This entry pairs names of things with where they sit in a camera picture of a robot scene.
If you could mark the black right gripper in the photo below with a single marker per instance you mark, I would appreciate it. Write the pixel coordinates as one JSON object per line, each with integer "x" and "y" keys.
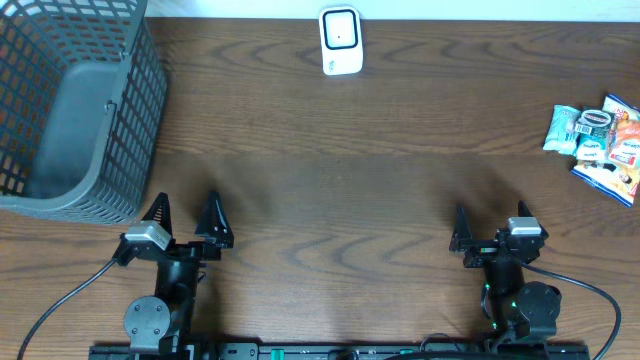
{"x": 462, "y": 240}

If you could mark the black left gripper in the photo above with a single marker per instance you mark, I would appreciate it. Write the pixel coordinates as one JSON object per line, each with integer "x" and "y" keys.
{"x": 185, "y": 250}

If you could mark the light green snack packet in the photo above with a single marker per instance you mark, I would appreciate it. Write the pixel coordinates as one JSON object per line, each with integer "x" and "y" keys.
{"x": 561, "y": 136}

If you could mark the teal small snack packet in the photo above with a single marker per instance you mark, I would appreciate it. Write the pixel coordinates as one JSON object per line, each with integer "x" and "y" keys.
{"x": 591, "y": 148}

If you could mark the large beige snack bag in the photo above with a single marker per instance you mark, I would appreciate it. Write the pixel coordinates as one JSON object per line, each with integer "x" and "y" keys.
{"x": 616, "y": 180}

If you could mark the dark green round-logo packet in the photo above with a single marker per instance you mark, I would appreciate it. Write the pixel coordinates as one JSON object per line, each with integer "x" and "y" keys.
{"x": 594, "y": 122}

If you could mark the orange small snack packet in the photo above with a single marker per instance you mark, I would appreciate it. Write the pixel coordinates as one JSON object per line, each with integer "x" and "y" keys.
{"x": 625, "y": 146}

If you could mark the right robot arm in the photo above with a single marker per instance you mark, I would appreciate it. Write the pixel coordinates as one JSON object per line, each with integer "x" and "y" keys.
{"x": 522, "y": 313}

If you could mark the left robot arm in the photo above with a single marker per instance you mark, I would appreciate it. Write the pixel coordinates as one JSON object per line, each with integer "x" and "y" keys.
{"x": 159, "y": 325}

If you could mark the white barcode scanner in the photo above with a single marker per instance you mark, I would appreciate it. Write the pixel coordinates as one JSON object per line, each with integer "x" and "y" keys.
{"x": 341, "y": 40}

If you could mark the dark grey mesh plastic basket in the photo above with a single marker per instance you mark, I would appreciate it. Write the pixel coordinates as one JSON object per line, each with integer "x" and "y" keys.
{"x": 82, "y": 98}

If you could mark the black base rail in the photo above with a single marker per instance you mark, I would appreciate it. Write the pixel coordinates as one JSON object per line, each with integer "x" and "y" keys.
{"x": 253, "y": 351}

